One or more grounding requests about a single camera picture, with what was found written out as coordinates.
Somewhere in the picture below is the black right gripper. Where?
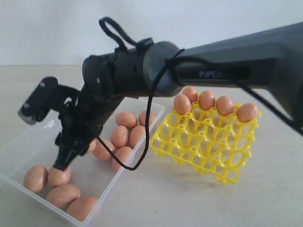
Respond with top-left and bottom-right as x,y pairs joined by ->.
53,85 -> 123,171

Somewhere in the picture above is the brown egg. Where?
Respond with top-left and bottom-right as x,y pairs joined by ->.
198,91 -> 216,110
115,112 -> 138,129
236,103 -> 258,122
129,125 -> 145,148
46,184 -> 81,210
138,111 -> 155,126
48,166 -> 71,187
23,165 -> 48,194
111,125 -> 129,148
111,146 -> 133,171
216,96 -> 234,116
182,86 -> 198,103
89,139 -> 115,160
173,94 -> 192,115

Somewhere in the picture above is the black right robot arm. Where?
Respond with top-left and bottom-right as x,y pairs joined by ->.
55,17 -> 303,156

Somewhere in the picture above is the clear plastic storage box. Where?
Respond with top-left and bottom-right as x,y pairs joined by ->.
0,96 -> 165,227

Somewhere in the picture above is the yellow plastic egg tray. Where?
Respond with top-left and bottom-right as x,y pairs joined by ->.
150,102 -> 258,184

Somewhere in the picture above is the black cable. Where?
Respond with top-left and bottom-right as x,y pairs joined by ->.
71,17 -> 303,171

